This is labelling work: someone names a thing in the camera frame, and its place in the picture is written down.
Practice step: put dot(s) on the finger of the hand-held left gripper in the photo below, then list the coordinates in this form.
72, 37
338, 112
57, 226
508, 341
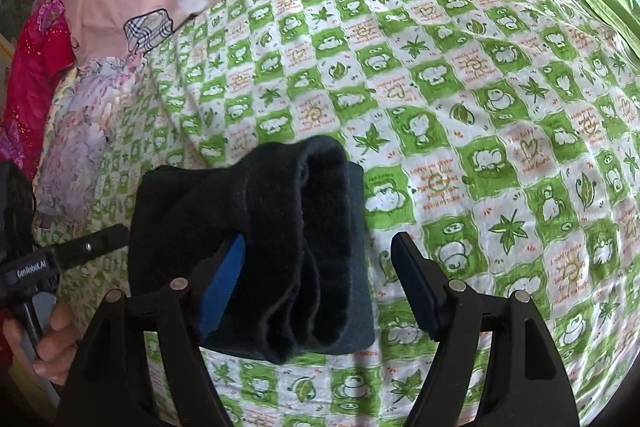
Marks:
90, 247

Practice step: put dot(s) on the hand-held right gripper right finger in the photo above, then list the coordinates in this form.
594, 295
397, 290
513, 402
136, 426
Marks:
417, 287

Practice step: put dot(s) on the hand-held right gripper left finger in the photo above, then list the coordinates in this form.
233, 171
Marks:
222, 287

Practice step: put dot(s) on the dark pants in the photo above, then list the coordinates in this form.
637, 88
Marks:
300, 232

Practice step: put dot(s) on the person's left hand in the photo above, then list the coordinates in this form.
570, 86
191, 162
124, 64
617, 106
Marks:
62, 347

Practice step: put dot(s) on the pale floral cloth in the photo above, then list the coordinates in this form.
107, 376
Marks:
80, 142

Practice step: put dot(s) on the red sequined garment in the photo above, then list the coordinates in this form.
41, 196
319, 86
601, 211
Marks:
35, 67

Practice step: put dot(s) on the green checked bedsheet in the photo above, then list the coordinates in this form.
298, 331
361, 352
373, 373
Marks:
450, 82

